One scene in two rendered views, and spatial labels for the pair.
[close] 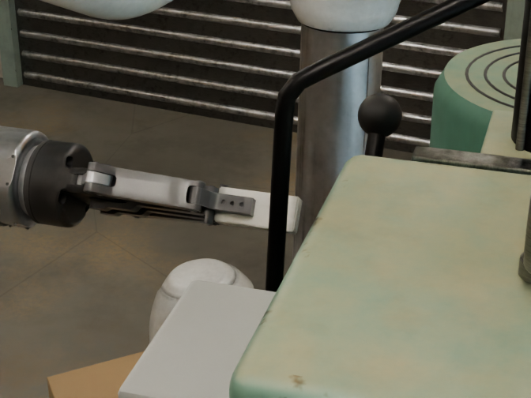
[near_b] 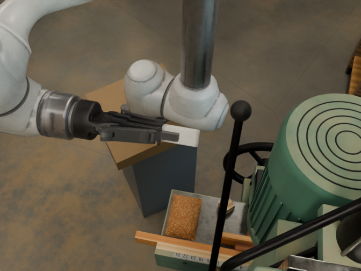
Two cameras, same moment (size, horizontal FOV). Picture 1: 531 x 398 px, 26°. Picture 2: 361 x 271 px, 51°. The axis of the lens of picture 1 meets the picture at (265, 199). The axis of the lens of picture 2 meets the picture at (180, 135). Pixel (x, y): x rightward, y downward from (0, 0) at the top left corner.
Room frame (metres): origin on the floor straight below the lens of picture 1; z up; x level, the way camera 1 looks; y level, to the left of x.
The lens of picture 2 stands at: (0.48, 0.04, 1.92)
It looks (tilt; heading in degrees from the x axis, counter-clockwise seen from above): 57 degrees down; 355
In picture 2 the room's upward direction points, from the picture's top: straight up
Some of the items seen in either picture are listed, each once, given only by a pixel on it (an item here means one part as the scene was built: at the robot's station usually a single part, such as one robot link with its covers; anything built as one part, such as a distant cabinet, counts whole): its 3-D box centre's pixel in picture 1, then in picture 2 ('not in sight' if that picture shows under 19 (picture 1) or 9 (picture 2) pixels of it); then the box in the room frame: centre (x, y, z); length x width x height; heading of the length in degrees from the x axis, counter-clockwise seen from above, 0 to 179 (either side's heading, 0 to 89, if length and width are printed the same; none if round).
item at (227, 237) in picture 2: not in sight; (260, 244); (0.76, -0.20, 0.93); 0.22 x 0.01 x 0.06; 74
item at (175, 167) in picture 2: not in sight; (154, 157); (1.41, 0.08, 0.30); 0.30 x 0.30 x 0.60; 21
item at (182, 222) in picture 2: not in sight; (183, 214); (0.86, 0.00, 0.91); 0.12 x 0.09 x 0.03; 164
